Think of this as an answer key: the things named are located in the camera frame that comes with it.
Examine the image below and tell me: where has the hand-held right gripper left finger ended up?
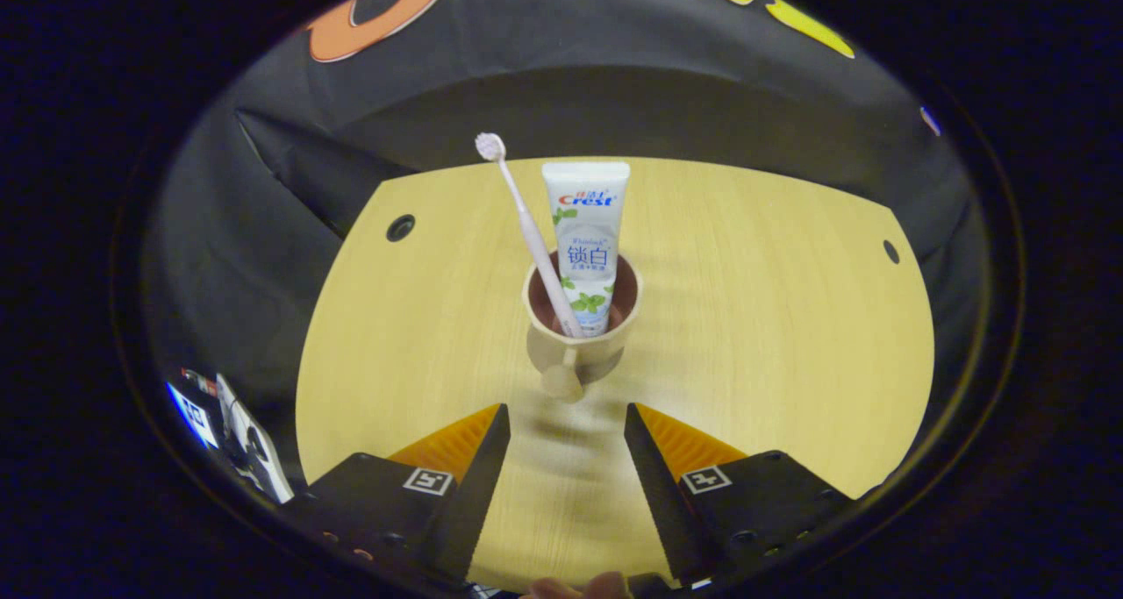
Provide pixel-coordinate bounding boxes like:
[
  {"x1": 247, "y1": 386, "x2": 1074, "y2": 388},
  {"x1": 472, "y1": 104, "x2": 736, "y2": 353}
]
[{"x1": 279, "y1": 403, "x2": 512, "y2": 595}]

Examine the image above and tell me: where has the black backdrop cloth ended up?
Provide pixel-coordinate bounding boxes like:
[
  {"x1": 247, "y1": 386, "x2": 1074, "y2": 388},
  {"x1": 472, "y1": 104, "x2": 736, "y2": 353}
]
[{"x1": 140, "y1": 0, "x2": 994, "y2": 495}]

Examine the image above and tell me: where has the white toothpaste tube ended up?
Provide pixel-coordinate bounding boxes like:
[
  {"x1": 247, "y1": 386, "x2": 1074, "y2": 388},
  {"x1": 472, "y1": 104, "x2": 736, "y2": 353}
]
[{"x1": 541, "y1": 161, "x2": 632, "y2": 338}]

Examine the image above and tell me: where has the pink toothbrush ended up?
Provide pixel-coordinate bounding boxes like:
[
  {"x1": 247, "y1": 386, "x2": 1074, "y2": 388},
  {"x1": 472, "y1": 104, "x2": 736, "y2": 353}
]
[{"x1": 475, "y1": 132, "x2": 585, "y2": 339}]

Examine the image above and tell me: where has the beige cup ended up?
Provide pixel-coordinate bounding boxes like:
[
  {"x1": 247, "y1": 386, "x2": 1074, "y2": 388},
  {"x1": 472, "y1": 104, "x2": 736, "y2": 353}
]
[{"x1": 522, "y1": 250, "x2": 644, "y2": 403}]

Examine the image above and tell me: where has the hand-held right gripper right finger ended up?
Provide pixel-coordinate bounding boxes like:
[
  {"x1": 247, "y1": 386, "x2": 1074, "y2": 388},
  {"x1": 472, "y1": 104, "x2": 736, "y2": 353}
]
[{"x1": 624, "y1": 402, "x2": 858, "y2": 585}]

